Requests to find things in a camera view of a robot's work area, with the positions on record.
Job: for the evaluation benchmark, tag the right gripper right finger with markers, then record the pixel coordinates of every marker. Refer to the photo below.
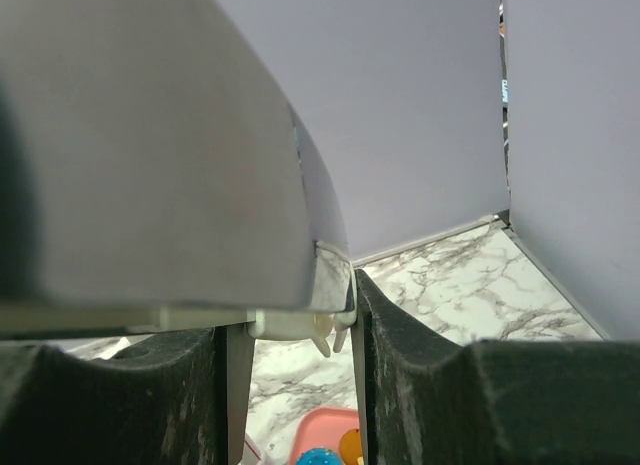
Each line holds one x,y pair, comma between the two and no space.
423,399

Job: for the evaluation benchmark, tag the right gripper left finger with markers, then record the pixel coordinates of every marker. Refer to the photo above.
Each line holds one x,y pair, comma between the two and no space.
160,401

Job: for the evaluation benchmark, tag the pink serving tray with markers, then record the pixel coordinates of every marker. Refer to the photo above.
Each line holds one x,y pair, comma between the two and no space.
283,440

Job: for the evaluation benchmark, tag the blue frosted donut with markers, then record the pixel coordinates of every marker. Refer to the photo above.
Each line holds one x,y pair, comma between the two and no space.
319,456

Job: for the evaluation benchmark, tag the orange cookie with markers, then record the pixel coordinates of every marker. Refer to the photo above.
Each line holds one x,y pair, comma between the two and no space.
350,447

